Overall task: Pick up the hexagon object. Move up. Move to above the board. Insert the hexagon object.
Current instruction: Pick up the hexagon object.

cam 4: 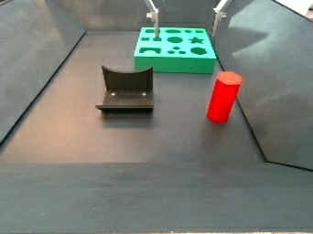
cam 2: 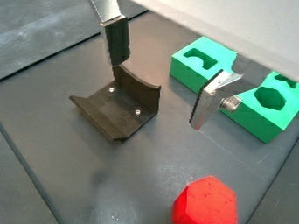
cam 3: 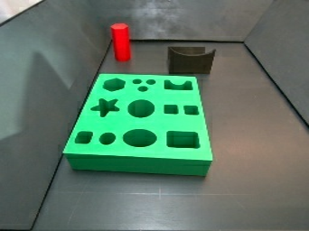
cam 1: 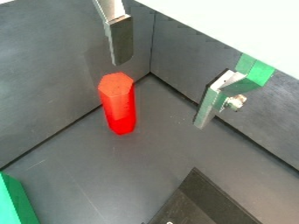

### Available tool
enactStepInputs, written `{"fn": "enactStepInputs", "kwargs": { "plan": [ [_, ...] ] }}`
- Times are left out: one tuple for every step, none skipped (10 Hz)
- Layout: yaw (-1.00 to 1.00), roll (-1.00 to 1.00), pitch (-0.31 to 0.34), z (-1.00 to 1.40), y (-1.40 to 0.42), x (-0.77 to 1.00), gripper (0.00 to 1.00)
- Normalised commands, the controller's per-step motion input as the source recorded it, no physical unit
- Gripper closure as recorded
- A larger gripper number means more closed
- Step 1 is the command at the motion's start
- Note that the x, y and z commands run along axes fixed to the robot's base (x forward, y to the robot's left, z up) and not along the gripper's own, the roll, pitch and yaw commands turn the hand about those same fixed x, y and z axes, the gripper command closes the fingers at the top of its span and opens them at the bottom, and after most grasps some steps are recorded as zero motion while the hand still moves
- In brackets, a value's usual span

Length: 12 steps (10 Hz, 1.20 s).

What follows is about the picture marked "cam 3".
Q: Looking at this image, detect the green shape sorting board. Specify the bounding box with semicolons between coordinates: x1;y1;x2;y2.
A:
64;73;212;176

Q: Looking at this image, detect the black curved bracket stand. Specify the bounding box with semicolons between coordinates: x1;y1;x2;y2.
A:
167;47;216;74

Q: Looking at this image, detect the red hexagonal prism peg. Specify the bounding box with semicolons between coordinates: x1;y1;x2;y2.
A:
111;23;129;61

